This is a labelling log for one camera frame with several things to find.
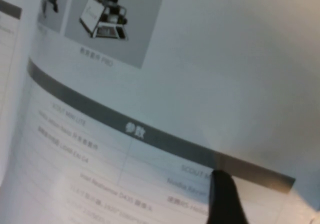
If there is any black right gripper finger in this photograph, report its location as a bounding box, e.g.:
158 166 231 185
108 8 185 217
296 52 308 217
207 169 251 224

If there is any white product manual book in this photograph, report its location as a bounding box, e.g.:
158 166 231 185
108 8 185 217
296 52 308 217
0 0 320 224

